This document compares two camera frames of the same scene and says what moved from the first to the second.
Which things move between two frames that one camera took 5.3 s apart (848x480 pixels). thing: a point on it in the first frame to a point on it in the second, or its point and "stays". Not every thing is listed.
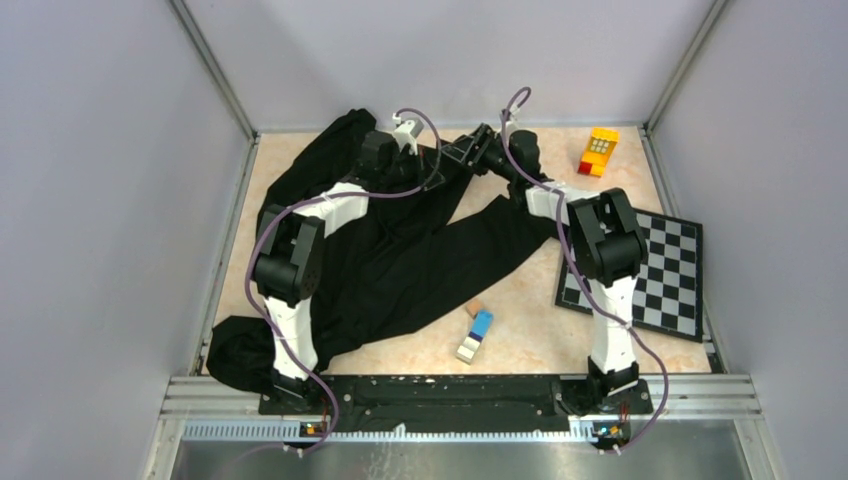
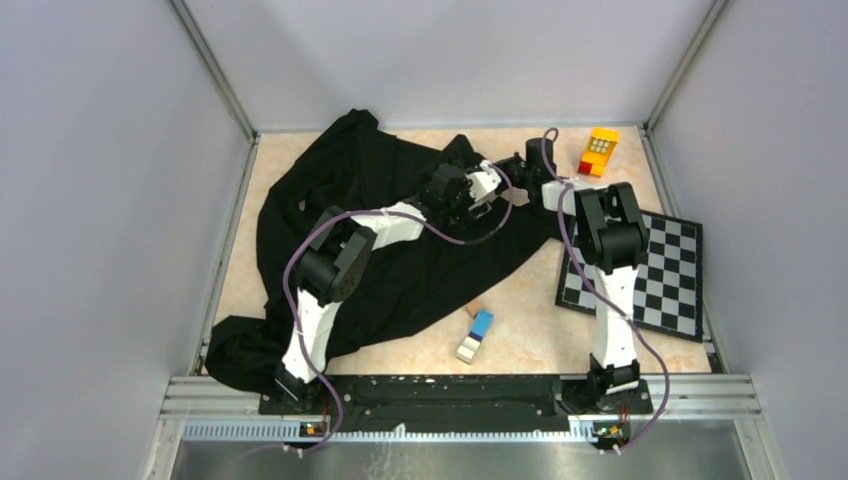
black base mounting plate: (502, 402) stays
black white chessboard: (669, 290) stays
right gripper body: (491, 152) to (518, 175)
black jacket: (432, 223) stays
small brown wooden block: (473, 307) stays
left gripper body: (406, 170) to (457, 209)
